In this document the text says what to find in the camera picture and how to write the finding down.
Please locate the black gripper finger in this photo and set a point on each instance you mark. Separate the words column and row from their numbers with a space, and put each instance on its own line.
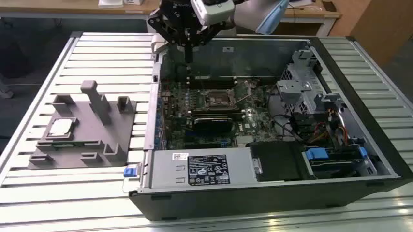
column 157, row 21
column 212, row 32

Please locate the silver CPU green board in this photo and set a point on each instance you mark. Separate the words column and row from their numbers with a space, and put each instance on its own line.
column 61, row 126

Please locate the CPU socket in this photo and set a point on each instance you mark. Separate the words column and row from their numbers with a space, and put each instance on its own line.
column 219, row 97

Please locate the white labelled box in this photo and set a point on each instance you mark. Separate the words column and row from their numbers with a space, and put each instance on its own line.
column 133, row 2

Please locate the white cardboard box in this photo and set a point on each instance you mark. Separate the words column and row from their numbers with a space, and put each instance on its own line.
column 110, row 3

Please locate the black RAM slot bank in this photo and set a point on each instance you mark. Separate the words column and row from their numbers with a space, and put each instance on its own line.
column 212, row 83
column 215, row 112

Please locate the metal drive cage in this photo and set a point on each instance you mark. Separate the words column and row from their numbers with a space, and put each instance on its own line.
column 291, row 89

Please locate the wooden desk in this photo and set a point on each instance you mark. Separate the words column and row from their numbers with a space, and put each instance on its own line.
column 48, row 10

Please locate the black phone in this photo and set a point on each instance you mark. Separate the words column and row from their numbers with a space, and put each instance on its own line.
column 328, row 6

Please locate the green motherboard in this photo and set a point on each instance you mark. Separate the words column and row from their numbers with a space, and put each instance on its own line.
column 253, row 118

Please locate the black graphics card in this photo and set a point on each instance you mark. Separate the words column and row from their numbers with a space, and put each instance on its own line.
column 211, row 124

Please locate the silver chipset heatsink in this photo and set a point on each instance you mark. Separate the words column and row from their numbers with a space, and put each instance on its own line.
column 245, row 140

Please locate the grey parts rack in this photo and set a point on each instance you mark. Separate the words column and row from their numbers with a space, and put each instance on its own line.
column 86, row 135

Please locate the wooden cabinet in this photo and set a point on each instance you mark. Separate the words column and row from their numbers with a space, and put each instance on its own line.
column 380, row 24

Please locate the white chair base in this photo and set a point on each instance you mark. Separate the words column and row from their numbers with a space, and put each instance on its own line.
column 5, row 93

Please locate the black plastic shroud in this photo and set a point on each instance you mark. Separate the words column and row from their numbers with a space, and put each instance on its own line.
column 276, row 159

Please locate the green RAM stick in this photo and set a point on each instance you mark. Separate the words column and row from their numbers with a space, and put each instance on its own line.
column 68, row 144

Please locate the silver power supply unit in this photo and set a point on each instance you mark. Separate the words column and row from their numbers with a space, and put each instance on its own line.
column 167, row 169

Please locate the blue disk carrier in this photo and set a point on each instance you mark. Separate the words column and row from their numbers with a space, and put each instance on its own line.
column 314, row 154

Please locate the blue case latch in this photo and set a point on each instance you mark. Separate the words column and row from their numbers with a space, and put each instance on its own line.
column 129, row 171

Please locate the blue plastic tab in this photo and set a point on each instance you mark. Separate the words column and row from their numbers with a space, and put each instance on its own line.
column 362, row 151

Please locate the black open PC case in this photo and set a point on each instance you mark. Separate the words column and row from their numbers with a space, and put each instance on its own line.
column 225, row 200

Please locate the pale grey case corner bracket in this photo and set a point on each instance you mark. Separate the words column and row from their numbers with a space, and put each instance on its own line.
column 157, row 42

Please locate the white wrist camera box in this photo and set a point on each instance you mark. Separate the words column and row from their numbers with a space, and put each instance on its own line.
column 215, row 12

